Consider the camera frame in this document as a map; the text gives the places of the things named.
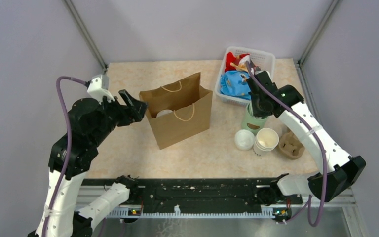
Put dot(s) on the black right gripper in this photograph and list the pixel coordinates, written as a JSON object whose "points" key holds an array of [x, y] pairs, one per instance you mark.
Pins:
{"points": [[257, 112]]}

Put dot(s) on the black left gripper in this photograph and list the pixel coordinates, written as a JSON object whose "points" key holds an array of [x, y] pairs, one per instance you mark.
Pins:
{"points": [[134, 111]]}

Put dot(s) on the brown paper bag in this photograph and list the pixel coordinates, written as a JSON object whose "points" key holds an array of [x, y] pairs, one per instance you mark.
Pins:
{"points": [[191, 104]]}

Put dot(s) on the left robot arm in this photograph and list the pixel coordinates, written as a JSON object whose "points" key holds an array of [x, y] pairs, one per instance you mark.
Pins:
{"points": [[70, 160]]}

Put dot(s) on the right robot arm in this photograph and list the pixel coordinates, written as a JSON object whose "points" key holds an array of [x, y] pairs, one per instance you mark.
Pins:
{"points": [[337, 169]]}

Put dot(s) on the green straw holder cup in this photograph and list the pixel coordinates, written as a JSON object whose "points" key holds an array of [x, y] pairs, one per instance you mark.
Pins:
{"points": [[251, 123]]}

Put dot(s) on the stack of paper cups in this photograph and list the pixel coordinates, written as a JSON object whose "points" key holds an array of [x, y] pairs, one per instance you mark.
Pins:
{"points": [[266, 140]]}

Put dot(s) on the blue snack packet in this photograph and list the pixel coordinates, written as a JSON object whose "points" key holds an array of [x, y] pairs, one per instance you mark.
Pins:
{"points": [[234, 84]]}

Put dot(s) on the stack of white lids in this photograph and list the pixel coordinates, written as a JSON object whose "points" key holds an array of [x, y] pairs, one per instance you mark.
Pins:
{"points": [[244, 139]]}

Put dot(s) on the white plastic basket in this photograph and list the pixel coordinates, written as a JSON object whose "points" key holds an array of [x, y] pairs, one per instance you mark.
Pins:
{"points": [[265, 60]]}

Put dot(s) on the brown cardboard cup carrier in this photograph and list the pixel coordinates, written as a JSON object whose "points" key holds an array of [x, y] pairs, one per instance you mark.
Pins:
{"points": [[290, 146]]}

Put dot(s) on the red snack packet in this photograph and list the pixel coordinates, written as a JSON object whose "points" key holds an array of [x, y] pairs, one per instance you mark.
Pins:
{"points": [[238, 63]]}

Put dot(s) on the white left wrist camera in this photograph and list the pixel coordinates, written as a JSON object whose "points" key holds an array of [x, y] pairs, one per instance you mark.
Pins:
{"points": [[98, 88]]}

